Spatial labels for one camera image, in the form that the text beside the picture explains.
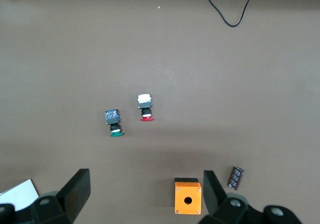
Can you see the red mushroom push button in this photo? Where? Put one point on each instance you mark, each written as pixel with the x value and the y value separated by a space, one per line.
pixel 145 106

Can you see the orange button enclosure box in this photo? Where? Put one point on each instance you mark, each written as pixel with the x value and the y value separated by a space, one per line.
pixel 182 196

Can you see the dark cylindrical capacitor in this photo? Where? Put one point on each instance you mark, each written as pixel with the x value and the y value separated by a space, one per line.
pixel 235 178

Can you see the white drawer cabinet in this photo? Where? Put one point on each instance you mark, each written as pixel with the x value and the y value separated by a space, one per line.
pixel 17 194

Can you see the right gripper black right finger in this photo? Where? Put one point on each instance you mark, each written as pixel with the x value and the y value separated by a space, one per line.
pixel 212 194

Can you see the green mushroom push button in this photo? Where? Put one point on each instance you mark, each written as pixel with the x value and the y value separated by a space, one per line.
pixel 113 120

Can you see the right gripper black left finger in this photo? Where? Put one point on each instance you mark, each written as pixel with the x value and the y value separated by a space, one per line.
pixel 75 194

